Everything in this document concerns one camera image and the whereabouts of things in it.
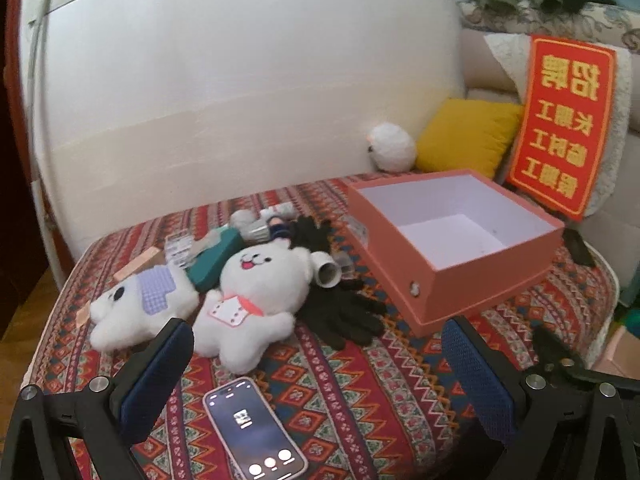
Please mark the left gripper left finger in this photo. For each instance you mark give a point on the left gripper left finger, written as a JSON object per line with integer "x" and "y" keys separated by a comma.
{"x": 110, "y": 415}

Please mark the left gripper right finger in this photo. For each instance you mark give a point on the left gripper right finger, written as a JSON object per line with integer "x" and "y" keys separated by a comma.
{"x": 554, "y": 420}

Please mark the white plush blue patch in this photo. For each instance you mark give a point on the white plush blue patch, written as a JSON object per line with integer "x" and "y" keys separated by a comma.
{"x": 136, "y": 309}

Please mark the teal glasses case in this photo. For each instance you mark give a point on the teal glasses case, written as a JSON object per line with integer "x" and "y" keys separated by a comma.
{"x": 205, "y": 272}

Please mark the white bear plush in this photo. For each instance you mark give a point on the white bear plush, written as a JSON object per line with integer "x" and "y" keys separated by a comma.
{"x": 261, "y": 288}

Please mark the black glove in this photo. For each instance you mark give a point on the black glove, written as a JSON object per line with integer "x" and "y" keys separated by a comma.
{"x": 342, "y": 313}

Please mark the blue hooded figurine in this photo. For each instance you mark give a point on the blue hooded figurine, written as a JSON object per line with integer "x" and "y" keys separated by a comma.
{"x": 279, "y": 227}

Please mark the smartphone with pink case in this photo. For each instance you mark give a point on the smartphone with pink case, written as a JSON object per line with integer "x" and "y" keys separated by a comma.
{"x": 252, "y": 435}

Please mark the small wooden board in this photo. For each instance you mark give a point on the small wooden board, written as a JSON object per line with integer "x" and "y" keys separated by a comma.
{"x": 153, "y": 256}

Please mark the pink cardboard box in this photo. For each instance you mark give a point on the pink cardboard box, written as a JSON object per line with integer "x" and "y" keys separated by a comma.
{"x": 450, "y": 243}

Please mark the red recruitment sign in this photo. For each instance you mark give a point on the red recruitment sign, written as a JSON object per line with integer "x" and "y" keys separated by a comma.
{"x": 569, "y": 99}

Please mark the clear plastic case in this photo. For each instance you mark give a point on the clear plastic case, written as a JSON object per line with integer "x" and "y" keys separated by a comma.
{"x": 358, "y": 229}

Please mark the yellow cushion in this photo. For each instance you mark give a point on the yellow cushion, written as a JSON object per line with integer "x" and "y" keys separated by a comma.
{"x": 468, "y": 134}

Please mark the white fluffy chick plush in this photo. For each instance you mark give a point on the white fluffy chick plush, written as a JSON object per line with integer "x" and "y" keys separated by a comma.
{"x": 391, "y": 148}

